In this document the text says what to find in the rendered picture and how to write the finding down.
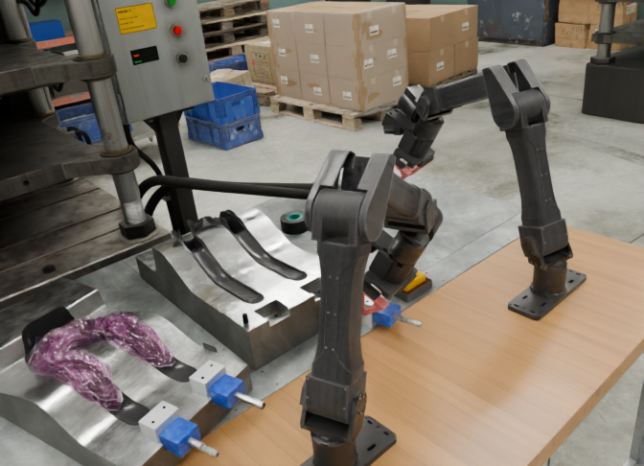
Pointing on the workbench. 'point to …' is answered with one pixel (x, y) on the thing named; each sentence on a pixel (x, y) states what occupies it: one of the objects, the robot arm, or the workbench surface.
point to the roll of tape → (293, 222)
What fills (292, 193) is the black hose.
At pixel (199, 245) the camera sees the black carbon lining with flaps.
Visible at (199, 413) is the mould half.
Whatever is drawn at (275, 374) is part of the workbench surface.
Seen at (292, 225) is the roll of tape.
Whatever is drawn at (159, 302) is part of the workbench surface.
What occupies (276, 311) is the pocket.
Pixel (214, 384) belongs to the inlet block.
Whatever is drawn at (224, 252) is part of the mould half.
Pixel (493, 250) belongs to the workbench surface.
